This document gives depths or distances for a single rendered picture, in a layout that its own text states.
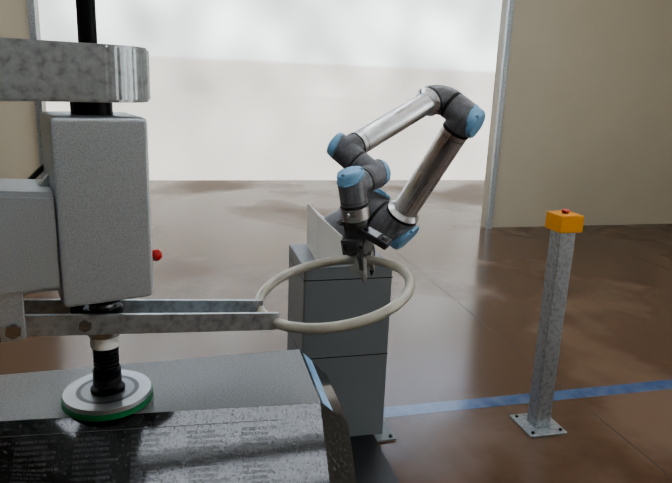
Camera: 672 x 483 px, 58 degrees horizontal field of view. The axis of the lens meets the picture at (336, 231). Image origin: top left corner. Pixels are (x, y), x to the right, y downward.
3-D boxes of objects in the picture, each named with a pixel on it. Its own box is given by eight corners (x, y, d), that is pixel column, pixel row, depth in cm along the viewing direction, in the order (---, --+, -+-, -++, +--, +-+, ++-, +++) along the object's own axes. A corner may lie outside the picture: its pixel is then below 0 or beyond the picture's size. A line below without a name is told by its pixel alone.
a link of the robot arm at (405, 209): (381, 222, 283) (465, 88, 240) (409, 247, 278) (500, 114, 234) (364, 232, 271) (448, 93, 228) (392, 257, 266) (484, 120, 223)
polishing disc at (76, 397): (53, 419, 141) (53, 414, 141) (71, 376, 161) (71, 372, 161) (148, 411, 146) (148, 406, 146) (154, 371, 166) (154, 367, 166)
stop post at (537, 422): (567, 434, 292) (598, 216, 267) (530, 438, 287) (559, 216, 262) (544, 412, 311) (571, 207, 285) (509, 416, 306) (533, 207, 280)
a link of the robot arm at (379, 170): (373, 148, 205) (351, 158, 196) (398, 169, 201) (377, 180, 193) (362, 169, 211) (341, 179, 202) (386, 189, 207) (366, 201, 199)
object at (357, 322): (301, 357, 152) (299, 346, 151) (231, 296, 192) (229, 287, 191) (450, 292, 173) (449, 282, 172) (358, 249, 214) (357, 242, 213)
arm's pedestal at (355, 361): (274, 396, 317) (277, 240, 296) (365, 388, 329) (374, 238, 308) (290, 452, 269) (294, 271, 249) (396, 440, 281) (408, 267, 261)
